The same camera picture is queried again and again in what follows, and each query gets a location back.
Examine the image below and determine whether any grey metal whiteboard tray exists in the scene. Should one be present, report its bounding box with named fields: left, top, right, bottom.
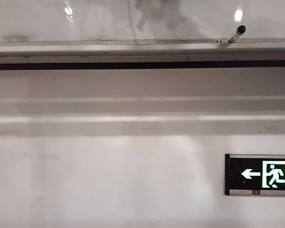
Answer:
left=0, top=37, right=285, bottom=71

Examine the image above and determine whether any white glossy whiteboard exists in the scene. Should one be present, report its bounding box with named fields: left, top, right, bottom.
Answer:
left=0, top=0, right=285, bottom=42

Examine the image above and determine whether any white marker with black cap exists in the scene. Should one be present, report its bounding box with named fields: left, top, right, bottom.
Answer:
left=227, top=24, right=247, bottom=44

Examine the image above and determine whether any black green emergency exit sign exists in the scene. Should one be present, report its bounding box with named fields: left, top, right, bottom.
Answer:
left=224, top=153, right=285, bottom=197

